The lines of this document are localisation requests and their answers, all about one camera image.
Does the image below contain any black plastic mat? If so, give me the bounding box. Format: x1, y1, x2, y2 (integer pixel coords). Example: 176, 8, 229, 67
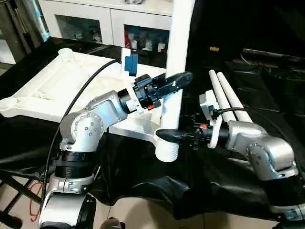
0, 38, 305, 222

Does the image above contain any white plastic table leg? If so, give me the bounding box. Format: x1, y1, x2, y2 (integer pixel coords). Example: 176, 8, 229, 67
209, 70, 239, 123
155, 0, 196, 164
217, 72, 254, 123

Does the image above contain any black folding table frame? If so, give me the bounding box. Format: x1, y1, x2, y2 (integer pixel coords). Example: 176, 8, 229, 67
0, 167, 46, 229

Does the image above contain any white glass-door cabinet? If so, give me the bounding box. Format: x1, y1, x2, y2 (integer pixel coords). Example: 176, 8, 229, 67
38, 0, 175, 54

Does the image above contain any silver metal bar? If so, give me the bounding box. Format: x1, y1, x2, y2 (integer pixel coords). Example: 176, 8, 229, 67
243, 48, 305, 61

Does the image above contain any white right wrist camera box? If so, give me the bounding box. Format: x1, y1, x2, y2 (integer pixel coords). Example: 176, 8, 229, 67
199, 91, 223, 149

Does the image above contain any white plastic table top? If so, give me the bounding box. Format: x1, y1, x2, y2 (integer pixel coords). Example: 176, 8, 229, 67
0, 48, 168, 145

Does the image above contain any grey curtain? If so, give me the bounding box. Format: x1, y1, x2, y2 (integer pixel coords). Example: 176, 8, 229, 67
0, 0, 48, 54

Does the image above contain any red wire clothes hanger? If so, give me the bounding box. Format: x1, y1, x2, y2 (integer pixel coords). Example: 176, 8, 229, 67
28, 184, 44, 223

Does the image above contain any large black screen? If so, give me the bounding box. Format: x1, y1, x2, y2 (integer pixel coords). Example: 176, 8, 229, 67
188, 0, 305, 60

